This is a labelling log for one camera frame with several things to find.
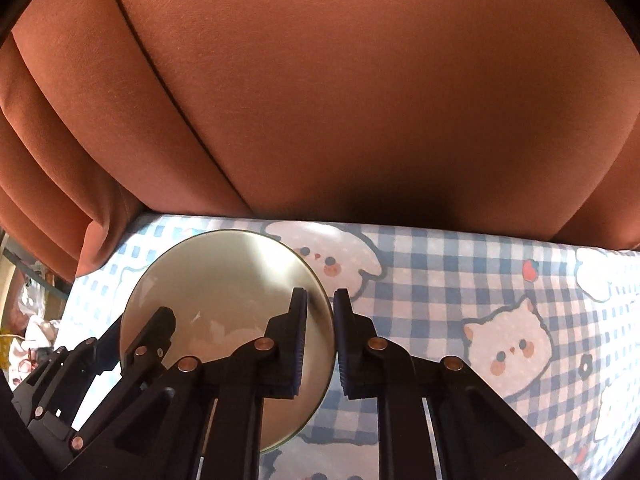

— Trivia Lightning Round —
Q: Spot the pink clutter pile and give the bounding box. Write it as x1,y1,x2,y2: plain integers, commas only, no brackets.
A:
1,257,67,390

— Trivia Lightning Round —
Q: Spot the white bowl blue pattern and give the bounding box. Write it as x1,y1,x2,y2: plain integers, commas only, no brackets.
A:
119,230,335,452

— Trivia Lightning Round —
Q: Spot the orange curtain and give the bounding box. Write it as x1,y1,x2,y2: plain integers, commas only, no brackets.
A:
1,0,639,278

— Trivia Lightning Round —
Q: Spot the blue checkered bear tablecloth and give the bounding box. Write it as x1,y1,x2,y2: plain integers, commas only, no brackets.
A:
58,214,639,479

